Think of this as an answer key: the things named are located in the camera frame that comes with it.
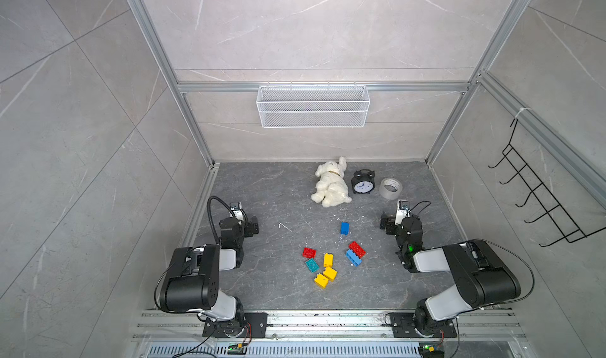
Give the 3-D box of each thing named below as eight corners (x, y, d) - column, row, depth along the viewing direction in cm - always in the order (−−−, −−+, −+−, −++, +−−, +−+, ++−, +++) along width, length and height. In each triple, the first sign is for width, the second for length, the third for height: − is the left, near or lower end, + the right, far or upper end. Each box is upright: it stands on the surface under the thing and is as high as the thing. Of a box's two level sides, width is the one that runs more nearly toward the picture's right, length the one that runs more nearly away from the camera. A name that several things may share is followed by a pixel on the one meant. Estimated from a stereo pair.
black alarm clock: (351, 193, 109) (354, 178, 100) (350, 184, 112) (353, 169, 104) (371, 193, 109) (376, 178, 100) (369, 184, 112) (374, 169, 104)
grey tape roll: (381, 199, 108) (383, 194, 104) (376, 183, 114) (378, 177, 111) (402, 199, 108) (405, 194, 104) (397, 183, 114) (399, 177, 111)
